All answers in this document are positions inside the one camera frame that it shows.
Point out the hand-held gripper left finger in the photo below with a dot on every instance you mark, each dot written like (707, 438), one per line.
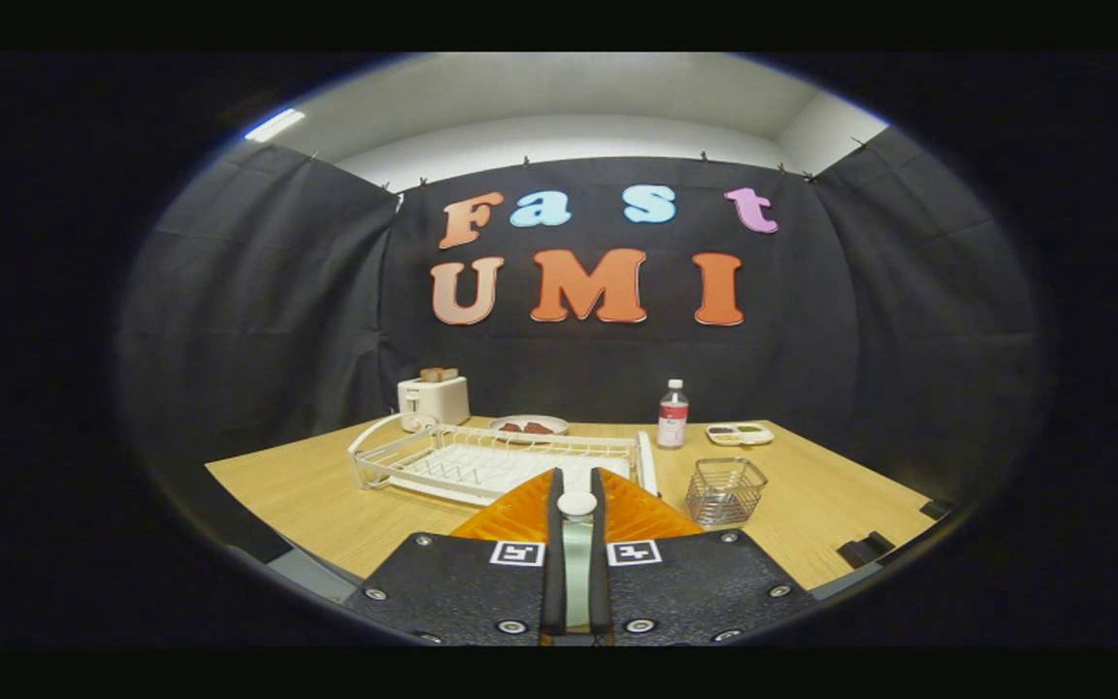
(554, 582)

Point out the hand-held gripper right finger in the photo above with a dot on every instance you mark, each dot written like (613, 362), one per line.
(600, 582)

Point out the light green plate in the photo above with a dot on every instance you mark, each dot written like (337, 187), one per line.
(576, 573)

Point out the pink and white spoon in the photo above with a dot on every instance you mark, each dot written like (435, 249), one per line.
(576, 503)

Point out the round white plate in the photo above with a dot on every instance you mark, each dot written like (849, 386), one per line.
(559, 423)

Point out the clear bottle with red label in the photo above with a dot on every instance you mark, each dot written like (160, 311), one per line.
(673, 427)

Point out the white toaster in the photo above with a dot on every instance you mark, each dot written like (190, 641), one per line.
(438, 400)

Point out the white divided tray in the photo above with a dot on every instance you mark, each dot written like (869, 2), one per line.
(763, 439)

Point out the black table clamp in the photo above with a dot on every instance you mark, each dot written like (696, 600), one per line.
(936, 507)
(865, 549)

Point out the black backdrop cloth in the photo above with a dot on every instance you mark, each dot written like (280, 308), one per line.
(860, 320)

